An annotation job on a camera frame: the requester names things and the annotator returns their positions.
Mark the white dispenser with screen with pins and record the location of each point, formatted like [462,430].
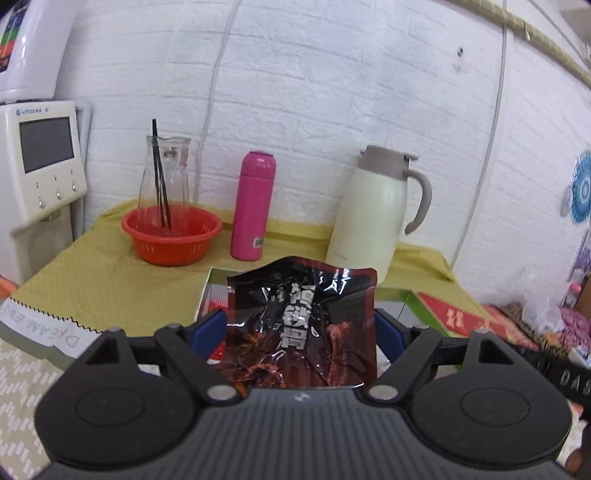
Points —
[41,184]

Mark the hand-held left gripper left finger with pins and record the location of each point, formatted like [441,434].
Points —
[207,328]

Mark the green cardboard box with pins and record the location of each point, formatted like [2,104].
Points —
[391,300]

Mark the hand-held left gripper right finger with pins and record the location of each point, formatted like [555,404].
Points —
[386,324]

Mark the pink thermos bottle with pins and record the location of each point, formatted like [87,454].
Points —
[254,207]

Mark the purple packets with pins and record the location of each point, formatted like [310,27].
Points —
[575,325]

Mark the dark red snack packet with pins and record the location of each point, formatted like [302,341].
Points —
[300,323]

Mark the clear plastic bag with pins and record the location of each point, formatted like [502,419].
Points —
[542,300]

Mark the red plastic basket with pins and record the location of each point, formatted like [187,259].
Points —
[171,247]

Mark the glass carafe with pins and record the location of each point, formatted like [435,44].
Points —
[178,175]

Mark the white thermal carafe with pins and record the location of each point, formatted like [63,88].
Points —
[364,221]

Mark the white wall pipe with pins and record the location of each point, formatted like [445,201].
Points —
[496,115]

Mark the blue wall decoration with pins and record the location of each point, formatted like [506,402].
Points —
[579,189]

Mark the orange stool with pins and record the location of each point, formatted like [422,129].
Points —
[5,288]

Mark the yellow-green tablecloth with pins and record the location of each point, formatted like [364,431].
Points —
[115,286]

